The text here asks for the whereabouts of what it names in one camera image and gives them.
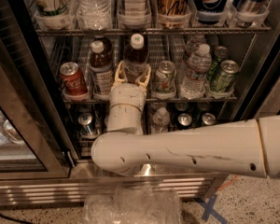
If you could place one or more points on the brown tea bottle left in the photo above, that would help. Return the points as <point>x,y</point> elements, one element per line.
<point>101,70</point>

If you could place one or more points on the white green soda can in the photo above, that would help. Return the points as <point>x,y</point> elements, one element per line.
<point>164,77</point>

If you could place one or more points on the green can front right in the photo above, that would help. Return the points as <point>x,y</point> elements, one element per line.
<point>225,76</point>

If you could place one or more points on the rear water bottle middle shelf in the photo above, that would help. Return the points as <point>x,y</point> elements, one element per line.
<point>192,45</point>

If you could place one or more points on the glass fridge door left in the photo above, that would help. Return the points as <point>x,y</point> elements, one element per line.
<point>28,149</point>

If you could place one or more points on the rear tea bottle left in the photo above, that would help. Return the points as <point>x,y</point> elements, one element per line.
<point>106,42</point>

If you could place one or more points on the brown tea bottle white cap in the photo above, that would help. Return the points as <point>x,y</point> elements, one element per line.
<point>135,57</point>

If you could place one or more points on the red Coca-Cola can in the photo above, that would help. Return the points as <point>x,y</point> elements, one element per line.
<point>73,79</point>

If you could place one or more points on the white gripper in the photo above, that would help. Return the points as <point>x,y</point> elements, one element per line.
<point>127,93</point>

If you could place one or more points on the stainless steel fridge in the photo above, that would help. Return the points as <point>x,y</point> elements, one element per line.
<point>39,47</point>

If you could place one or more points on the green can bottom right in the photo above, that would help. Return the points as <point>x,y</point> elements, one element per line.
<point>208,119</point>

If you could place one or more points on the clear water bottle shelf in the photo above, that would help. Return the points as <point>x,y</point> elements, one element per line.
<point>198,64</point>
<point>94,14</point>

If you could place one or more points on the clear water bottle top shelf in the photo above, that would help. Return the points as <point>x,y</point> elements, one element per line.
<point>94,14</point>

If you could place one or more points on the clear water bottle middle shelf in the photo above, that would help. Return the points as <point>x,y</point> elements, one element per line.
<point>198,64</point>

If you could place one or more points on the green can rear right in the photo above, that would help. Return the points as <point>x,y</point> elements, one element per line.
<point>220,54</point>

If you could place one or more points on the small water bottle bottom shelf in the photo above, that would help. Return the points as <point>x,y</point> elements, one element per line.
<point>160,121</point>

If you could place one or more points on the blue tape cross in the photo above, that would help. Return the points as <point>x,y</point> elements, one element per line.
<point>209,211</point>

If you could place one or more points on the Pepsi bottle top shelf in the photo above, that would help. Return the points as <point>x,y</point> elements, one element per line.
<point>209,11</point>

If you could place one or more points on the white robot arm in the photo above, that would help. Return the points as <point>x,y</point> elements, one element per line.
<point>247,147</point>

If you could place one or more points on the clear plastic bag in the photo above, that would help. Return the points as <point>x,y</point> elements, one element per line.
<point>133,206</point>

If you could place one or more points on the blue can bottom left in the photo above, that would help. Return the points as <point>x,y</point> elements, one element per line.
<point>87,123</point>

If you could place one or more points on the blue Pepsi can bottom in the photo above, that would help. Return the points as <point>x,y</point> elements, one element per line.
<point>184,121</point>

